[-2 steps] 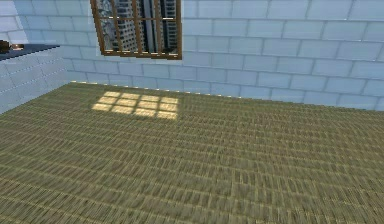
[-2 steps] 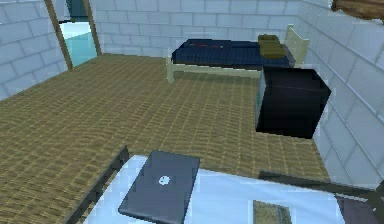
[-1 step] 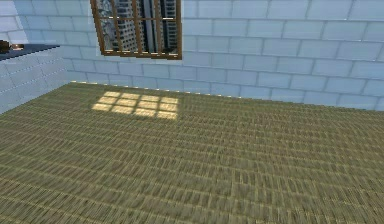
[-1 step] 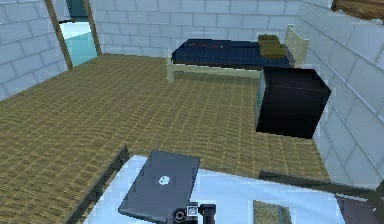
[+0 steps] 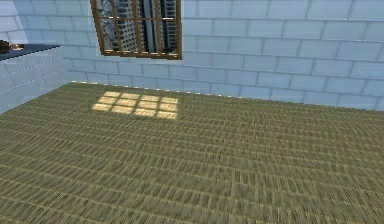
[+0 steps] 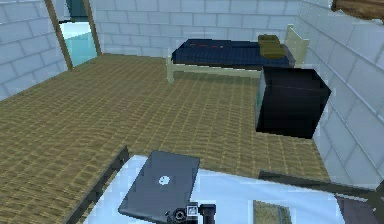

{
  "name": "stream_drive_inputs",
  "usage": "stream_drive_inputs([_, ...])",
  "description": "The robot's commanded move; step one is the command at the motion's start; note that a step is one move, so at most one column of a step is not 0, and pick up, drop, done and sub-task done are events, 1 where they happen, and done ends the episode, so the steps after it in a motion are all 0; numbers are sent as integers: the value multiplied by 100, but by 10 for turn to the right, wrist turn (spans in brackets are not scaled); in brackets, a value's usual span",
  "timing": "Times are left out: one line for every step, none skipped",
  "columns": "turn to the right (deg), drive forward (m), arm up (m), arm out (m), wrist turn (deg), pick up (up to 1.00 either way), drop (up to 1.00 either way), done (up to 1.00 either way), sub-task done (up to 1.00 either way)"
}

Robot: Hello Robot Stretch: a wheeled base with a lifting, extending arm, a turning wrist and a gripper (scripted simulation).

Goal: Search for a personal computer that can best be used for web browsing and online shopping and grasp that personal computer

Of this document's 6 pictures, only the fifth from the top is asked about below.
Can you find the brown framed window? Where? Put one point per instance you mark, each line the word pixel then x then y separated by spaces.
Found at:
pixel 140 26

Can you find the small dark brown object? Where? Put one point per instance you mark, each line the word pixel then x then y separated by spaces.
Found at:
pixel 6 46

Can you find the dark blue worktop counter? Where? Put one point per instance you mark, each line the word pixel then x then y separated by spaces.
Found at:
pixel 23 50

